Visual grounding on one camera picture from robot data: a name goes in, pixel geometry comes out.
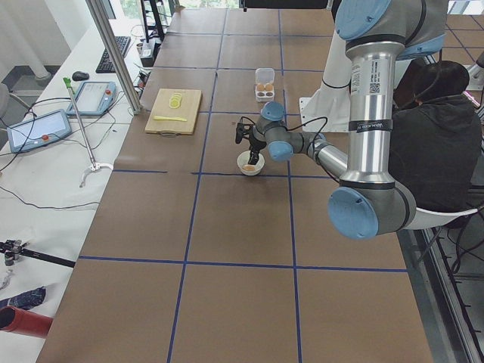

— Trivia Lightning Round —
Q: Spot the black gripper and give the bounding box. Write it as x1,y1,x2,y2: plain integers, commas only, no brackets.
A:
247,135,267,165

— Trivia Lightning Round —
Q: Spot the brown egg from bowl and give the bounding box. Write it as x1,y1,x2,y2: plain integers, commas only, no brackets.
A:
243,164,256,172

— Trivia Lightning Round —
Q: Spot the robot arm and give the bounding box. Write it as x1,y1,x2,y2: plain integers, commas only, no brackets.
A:
235,1,448,239

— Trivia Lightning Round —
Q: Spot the clear plastic egg box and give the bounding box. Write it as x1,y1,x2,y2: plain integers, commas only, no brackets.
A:
254,67,275,102

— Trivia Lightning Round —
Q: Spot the black box on desk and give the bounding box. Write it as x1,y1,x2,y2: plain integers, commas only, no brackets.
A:
137,38,161,67

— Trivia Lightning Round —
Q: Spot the white bowl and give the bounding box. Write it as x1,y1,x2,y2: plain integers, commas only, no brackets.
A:
237,150,265,176

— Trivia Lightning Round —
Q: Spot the wooden cutting board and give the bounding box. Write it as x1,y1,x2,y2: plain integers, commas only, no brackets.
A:
144,88,202,135

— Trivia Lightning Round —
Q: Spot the yellow plastic knife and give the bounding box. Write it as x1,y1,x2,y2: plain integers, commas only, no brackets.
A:
153,116,188,122

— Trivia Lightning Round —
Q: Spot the metal reacher grabber stick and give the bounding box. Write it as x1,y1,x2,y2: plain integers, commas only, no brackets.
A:
63,77,113,188

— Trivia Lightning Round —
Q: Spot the blue teach pendant far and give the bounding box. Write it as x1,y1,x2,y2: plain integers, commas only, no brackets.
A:
68,81,116,117

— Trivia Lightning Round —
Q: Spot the blue teach pendant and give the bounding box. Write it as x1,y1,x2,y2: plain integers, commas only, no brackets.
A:
7,110,72,154
68,81,116,117

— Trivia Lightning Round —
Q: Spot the black keyboard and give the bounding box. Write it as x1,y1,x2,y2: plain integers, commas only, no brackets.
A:
95,36,132,74

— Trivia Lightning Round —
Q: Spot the white chair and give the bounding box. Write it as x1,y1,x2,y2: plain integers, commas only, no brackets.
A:
407,206,484,273

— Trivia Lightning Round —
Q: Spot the seated person in black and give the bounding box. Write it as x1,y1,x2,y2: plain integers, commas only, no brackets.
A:
388,60,481,213

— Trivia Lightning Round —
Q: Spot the black computer mouse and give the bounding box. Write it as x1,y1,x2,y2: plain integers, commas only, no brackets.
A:
72,71,90,82

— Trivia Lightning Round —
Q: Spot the blue teach pendant near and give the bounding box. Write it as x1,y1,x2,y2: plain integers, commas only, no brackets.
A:
7,110,72,154

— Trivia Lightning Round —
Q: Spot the black tripod rod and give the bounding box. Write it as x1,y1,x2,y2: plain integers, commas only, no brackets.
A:
0,240,76,268

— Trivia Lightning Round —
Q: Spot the blue patterned cloth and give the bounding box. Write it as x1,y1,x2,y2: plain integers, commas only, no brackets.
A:
1,287,46,310

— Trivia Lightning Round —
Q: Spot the red cylinder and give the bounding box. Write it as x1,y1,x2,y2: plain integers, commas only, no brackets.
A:
1,306,53,339

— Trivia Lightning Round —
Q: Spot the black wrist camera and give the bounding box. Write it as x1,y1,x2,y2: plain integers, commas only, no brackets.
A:
235,122,253,144

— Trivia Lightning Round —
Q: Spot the black camera cable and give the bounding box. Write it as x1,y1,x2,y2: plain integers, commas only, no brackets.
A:
239,116,343,184

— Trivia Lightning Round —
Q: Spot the aluminium frame post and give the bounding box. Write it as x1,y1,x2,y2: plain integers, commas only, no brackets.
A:
85,0,141,115

